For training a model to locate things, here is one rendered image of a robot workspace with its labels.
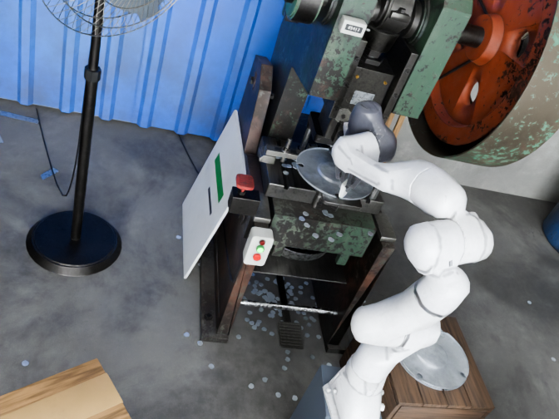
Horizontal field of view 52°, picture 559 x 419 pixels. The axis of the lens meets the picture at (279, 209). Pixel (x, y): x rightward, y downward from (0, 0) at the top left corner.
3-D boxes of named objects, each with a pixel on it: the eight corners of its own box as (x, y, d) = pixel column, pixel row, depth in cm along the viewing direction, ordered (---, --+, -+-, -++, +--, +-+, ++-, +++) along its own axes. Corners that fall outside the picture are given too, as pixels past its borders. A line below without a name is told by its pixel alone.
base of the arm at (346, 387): (388, 444, 166) (408, 419, 158) (327, 436, 162) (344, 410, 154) (375, 377, 183) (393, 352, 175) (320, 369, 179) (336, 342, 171)
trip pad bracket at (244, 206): (247, 240, 203) (262, 199, 192) (220, 237, 201) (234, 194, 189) (245, 229, 208) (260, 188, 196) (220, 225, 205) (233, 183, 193)
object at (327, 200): (348, 235, 201) (363, 207, 193) (311, 229, 198) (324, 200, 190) (336, 190, 220) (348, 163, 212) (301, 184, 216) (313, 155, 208)
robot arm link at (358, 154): (449, 162, 140) (385, 118, 165) (382, 179, 135) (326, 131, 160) (445, 201, 146) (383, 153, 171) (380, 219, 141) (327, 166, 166)
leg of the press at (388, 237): (349, 355, 246) (447, 197, 192) (324, 352, 243) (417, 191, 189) (316, 214, 315) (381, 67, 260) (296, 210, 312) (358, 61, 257)
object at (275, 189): (378, 214, 217) (384, 203, 213) (264, 195, 205) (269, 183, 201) (361, 167, 240) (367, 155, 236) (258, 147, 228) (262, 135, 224)
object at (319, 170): (367, 160, 219) (368, 158, 218) (378, 208, 196) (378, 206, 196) (294, 141, 213) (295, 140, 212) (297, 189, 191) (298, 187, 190)
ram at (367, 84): (365, 152, 200) (401, 77, 182) (325, 145, 196) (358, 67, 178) (355, 125, 213) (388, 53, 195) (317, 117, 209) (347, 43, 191)
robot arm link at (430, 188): (462, 201, 122) (521, 200, 129) (417, 166, 137) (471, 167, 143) (437, 276, 131) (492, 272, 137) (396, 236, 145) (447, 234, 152)
